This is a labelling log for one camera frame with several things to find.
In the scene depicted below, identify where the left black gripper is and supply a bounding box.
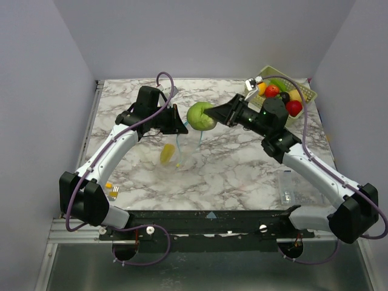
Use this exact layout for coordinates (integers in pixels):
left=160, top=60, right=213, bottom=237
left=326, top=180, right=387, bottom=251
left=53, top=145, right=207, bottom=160
left=150, top=104, right=189, bottom=135

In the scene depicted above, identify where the clear zip top bag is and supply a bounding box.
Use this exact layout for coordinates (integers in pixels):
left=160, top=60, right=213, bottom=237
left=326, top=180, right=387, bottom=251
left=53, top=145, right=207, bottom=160
left=156, top=121, right=204, bottom=173

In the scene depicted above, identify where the green white cabbage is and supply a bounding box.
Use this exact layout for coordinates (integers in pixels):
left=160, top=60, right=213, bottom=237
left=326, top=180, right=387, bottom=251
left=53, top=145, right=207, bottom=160
left=186, top=102, right=216, bottom=131

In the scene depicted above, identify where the yellow red mango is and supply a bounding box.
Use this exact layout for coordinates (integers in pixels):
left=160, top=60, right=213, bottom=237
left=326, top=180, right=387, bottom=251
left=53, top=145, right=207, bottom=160
left=159, top=143, right=176, bottom=166

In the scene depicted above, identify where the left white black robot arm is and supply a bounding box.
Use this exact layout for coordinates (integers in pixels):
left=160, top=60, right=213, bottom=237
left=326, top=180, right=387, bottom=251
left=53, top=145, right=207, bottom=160
left=59, top=85, right=188, bottom=239

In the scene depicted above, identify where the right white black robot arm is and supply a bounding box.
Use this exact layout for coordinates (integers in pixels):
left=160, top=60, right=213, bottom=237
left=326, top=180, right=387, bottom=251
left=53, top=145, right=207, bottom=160
left=204, top=94, right=378, bottom=244

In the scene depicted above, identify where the yellow lemon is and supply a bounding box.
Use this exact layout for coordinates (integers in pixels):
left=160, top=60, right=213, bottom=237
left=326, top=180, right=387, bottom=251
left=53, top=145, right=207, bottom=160
left=257, top=82, right=267, bottom=96

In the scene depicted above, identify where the red apple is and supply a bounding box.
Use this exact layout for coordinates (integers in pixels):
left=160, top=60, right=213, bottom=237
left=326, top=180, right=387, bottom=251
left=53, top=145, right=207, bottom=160
left=264, top=84, right=280, bottom=98

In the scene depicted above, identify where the green plastic basket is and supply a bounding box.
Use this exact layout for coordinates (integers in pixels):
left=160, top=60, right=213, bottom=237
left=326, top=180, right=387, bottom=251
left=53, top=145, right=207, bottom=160
left=249, top=65, right=318, bottom=109

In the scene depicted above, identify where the red pomegranate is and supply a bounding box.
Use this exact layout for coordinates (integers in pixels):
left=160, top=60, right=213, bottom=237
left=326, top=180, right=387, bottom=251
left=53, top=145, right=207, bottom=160
left=286, top=100, right=303, bottom=117

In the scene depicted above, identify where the beige pear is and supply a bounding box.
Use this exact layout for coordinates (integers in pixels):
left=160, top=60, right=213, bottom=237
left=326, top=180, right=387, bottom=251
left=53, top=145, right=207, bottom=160
left=288, top=89, right=303, bottom=103

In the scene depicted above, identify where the clear plastic box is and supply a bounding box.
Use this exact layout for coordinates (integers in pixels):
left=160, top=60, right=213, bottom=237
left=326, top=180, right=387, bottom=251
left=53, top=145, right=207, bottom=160
left=278, top=170, right=325, bottom=206

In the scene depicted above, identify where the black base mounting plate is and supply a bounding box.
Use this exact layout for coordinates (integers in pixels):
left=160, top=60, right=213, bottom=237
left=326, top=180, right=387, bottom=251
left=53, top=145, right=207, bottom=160
left=99, top=206, right=314, bottom=253

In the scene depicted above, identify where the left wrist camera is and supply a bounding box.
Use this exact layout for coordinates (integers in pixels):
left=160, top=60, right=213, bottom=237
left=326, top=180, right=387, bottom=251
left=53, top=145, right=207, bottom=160
left=158, top=85, right=178, bottom=106

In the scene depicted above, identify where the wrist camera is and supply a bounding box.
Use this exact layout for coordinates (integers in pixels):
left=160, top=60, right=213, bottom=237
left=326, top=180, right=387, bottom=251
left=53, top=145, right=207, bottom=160
left=158, top=85, right=178, bottom=106
left=245, top=76, right=263, bottom=102

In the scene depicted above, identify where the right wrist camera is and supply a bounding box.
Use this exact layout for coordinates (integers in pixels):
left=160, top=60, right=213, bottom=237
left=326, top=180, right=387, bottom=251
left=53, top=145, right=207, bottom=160
left=245, top=76, right=263, bottom=102

